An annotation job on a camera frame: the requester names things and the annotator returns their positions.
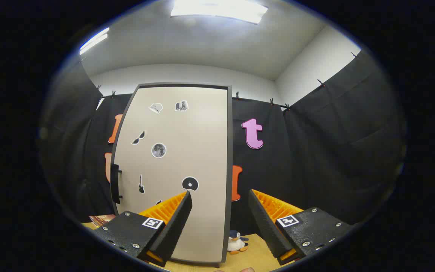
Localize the black door handle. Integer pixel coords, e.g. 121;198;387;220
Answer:
111;164;123;204

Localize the beige shoe cabinet door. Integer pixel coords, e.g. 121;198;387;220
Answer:
116;86;228;263

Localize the penguin plush toy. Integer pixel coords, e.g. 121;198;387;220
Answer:
227;230;249;254

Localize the narrow ceiling light panel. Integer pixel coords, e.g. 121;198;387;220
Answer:
79;27;110;55

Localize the black backdrop cloth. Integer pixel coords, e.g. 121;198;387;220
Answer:
40;49;407;227

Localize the large ceiling light panel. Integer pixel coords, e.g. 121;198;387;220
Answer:
170;0;269;25

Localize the brown book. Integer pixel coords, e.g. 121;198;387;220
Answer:
89;214;117;227

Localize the grey shoe cabinet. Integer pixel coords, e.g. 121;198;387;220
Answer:
110;82;234;266

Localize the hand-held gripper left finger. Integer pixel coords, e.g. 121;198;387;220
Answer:
89;191;193;268

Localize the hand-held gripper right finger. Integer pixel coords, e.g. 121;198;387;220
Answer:
248;189;354;266

